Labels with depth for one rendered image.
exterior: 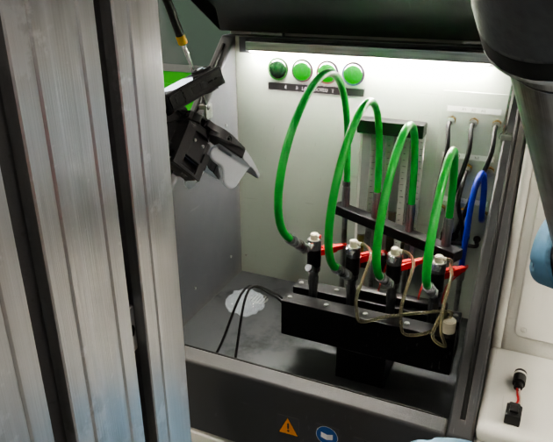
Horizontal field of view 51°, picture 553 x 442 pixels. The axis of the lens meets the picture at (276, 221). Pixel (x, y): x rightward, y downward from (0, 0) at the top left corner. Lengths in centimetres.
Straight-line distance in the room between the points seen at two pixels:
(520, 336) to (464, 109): 48
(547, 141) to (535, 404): 66
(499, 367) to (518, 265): 18
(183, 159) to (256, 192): 76
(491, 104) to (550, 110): 91
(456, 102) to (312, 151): 35
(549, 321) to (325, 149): 62
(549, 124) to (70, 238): 29
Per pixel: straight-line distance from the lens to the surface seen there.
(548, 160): 42
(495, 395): 101
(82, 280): 18
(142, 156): 20
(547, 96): 36
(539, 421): 98
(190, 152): 77
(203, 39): 389
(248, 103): 144
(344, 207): 132
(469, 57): 125
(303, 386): 102
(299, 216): 147
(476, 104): 129
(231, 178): 81
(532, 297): 109
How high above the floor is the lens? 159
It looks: 23 degrees down
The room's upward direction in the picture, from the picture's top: straight up
